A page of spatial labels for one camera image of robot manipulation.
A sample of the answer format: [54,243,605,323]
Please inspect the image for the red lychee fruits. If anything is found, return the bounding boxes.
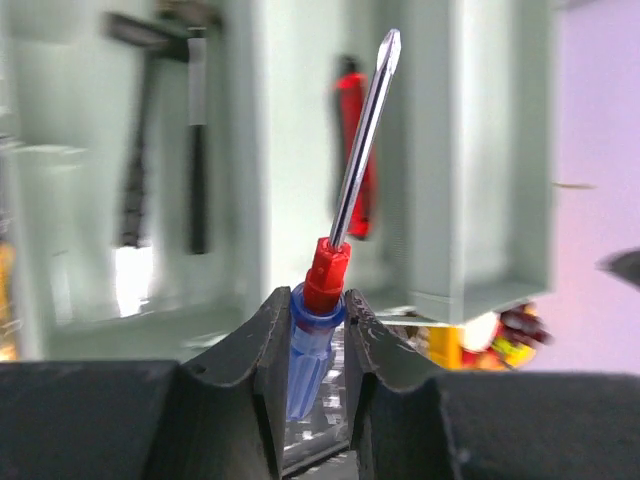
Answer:
[460,303,553,371]

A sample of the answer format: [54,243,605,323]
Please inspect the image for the clear grey plastic toolbox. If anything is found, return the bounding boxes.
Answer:
[1,1,553,360]

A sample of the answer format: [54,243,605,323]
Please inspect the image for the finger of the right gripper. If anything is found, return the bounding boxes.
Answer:
[597,249,640,289]

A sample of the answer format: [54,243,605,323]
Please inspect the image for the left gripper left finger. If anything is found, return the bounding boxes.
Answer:
[1,287,291,479]

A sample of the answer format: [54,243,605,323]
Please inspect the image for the yellow plastic basket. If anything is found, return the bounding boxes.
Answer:
[427,325,462,370]

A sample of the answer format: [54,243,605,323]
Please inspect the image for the red blue screwdriver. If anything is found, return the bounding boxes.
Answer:
[286,29,401,420]

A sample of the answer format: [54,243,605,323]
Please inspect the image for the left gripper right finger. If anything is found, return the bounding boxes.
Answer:
[345,290,639,480]

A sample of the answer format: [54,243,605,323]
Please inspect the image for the black rubber mallet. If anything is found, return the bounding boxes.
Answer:
[105,12,189,248]

